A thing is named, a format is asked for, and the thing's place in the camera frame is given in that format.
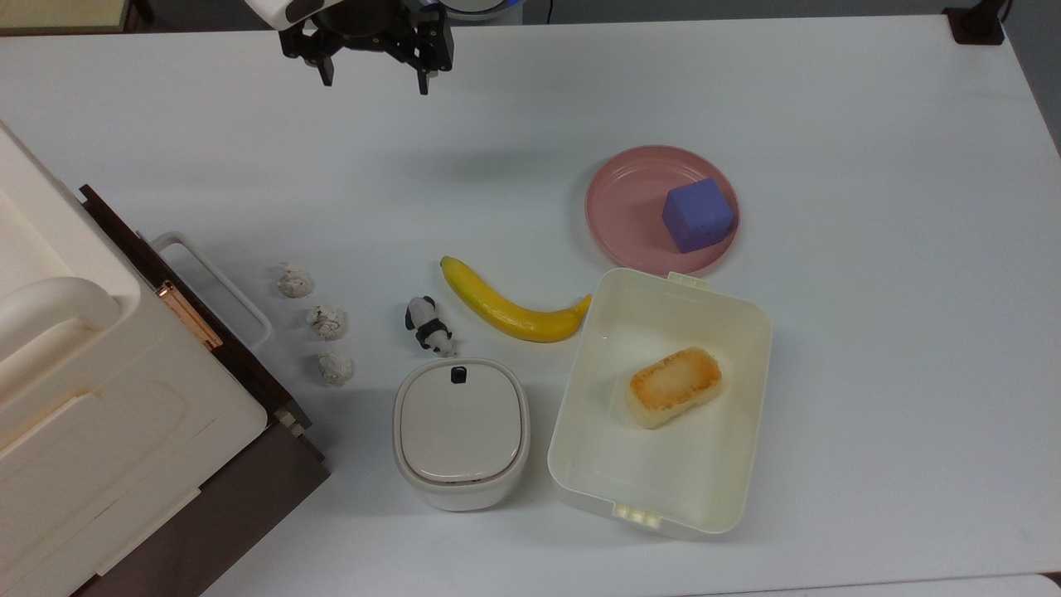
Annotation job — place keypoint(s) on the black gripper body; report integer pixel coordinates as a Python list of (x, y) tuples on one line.
[(365, 23)]

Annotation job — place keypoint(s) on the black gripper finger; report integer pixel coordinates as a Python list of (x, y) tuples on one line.
[(326, 66), (431, 46)]

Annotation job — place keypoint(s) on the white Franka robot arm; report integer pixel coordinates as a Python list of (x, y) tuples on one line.
[(273, 10)]

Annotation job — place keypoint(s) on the cream open plastic bin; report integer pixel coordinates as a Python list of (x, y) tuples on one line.
[(663, 464)]

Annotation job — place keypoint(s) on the crumpled white paper ball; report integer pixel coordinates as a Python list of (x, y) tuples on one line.
[(327, 322), (295, 282), (336, 367)]

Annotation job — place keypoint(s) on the pink round plate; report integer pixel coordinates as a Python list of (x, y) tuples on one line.
[(622, 207)]

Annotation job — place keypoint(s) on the yellowish side desk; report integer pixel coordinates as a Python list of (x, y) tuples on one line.
[(58, 12)]

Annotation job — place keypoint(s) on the small panda toy figure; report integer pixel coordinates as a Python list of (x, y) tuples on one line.
[(428, 327)]

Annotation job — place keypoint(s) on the yellow banana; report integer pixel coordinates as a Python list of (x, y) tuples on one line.
[(514, 317)]

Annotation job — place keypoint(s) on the copper latch on storage box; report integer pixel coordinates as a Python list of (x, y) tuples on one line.
[(189, 315)]

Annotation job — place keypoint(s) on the purple foam cube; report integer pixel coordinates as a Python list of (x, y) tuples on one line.
[(698, 215)]

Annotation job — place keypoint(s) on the white lidded square container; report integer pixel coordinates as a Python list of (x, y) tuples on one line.
[(461, 431)]

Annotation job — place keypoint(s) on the cream plastic storage box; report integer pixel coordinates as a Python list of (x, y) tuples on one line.
[(99, 398)]

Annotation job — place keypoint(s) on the toasted bread piece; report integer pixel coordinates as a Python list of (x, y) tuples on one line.
[(673, 386)]

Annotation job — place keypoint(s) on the dark brown wooden cabinet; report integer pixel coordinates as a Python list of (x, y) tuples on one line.
[(215, 514)]

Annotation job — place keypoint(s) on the black stand base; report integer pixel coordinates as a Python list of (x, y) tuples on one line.
[(976, 25)]

